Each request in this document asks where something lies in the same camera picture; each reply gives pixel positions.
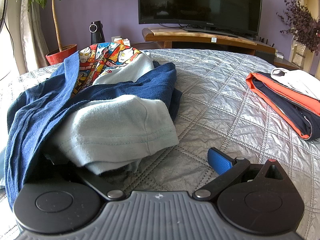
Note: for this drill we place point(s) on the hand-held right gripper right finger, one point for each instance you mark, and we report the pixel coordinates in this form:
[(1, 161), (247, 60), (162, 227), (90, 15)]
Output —
[(220, 160)]

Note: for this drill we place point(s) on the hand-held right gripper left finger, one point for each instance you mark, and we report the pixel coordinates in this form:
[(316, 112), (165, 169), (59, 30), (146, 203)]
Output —
[(100, 183)]

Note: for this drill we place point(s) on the light blue navy-sleeved printed shirt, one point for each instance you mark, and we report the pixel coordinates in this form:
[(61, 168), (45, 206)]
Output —
[(125, 120)]

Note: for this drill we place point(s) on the silver quilted bedspread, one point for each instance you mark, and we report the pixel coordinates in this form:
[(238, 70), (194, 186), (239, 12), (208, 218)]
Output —
[(212, 92)]

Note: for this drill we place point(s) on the folded orange and navy jacket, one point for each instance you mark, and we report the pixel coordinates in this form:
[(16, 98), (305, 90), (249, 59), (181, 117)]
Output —
[(275, 105)]

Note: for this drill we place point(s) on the folded white garment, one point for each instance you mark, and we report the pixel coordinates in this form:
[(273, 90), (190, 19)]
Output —
[(297, 82)]

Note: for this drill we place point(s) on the wooden television stand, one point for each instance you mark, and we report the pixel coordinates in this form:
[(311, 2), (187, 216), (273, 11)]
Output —
[(200, 39)]

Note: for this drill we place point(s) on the red plant pot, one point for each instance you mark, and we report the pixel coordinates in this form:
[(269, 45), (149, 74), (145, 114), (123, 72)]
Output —
[(58, 56)]

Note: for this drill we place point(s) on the orange tissue pack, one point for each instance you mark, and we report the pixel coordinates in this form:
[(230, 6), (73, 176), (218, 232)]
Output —
[(122, 41)]

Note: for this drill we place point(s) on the black cylindrical speaker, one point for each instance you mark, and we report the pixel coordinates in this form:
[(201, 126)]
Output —
[(97, 32)]

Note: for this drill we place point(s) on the black television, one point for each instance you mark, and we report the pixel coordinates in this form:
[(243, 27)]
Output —
[(200, 2)]

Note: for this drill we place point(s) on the dried purple flower bouquet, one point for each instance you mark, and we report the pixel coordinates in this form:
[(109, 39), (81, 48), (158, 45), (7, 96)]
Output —
[(303, 25)]

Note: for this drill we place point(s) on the beige curtain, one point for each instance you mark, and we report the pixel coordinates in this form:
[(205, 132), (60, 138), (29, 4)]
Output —
[(31, 35)]

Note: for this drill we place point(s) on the green potted tree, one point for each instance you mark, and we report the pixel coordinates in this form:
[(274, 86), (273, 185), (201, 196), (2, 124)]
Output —
[(56, 17)]

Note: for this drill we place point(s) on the black standing fan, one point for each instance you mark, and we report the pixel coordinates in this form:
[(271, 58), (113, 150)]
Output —
[(2, 10)]

